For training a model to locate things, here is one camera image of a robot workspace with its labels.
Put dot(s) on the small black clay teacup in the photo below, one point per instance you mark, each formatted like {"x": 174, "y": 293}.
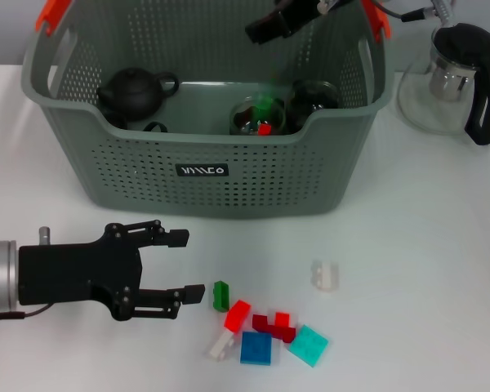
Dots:
{"x": 115, "y": 120}

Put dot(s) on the black clay teapot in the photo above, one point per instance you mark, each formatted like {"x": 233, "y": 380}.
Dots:
{"x": 132, "y": 92}

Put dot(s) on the white toy brick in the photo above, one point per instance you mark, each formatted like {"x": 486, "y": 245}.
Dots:
{"x": 326, "y": 277}
{"x": 219, "y": 345}

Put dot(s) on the small red toy brick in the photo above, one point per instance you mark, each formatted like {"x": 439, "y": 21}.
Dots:
{"x": 264, "y": 130}

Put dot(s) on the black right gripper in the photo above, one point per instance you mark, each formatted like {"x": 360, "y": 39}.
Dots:
{"x": 314, "y": 10}

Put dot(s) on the dark red toy brick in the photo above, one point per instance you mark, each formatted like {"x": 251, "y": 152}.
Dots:
{"x": 286, "y": 332}
{"x": 262, "y": 323}

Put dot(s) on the blue flat toy brick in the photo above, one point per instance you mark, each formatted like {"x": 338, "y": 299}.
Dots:
{"x": 255, "y": 347}

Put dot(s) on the glass teapot with black lid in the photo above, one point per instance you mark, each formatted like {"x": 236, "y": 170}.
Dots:
{"x": 433, "y": 94}

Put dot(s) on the teal toy brick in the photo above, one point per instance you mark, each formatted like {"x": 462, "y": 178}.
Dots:
{"x": 308, "y": 346}

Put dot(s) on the green toy brick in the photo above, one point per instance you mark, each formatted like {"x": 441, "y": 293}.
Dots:
{"x": 220, "y": 296}
{"x": 265, "y": 101}

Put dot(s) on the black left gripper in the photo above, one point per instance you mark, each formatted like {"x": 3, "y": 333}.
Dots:
{"x": 77, "y": 275}

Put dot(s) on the grey perforated storage basket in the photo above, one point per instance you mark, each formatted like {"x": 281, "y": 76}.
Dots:
{"x": 249, "y": 179}

